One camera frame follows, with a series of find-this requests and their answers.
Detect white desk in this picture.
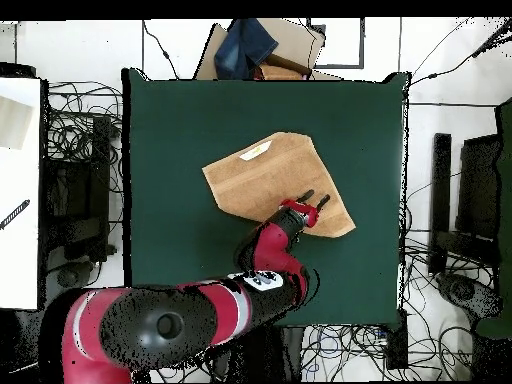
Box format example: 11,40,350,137
0,76,42,310

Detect beige block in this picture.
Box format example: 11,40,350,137
0,95,34,151

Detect small black box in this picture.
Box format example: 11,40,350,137
385,309,409,370

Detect black round caster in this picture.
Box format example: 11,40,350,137
55,265,83,289

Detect black rectangular floor frame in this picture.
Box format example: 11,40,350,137
306,17,366,70

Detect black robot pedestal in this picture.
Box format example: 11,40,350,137
211,325,306,383

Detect dark green table cloth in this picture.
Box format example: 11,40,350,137
121,67,411,331

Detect wide black stand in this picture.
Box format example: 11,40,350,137
455,133,503,265

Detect black ridged tool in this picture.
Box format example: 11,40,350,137
0,198,31,231

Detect blue jeans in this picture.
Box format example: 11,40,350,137
213,17,280,81

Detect black equipment rack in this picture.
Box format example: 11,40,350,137
41,115,114,262

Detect black cable tangle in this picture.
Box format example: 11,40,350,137
305,229,497,383

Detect tan terry towel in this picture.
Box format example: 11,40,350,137
201,131,357,239

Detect black looped cables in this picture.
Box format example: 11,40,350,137
46,80,123,161

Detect narrow black post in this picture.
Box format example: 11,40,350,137
427,132,452,275

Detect tan towel in box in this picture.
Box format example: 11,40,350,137
259,63,306,81

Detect cardboard box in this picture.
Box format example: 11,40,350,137
193,17,343,81

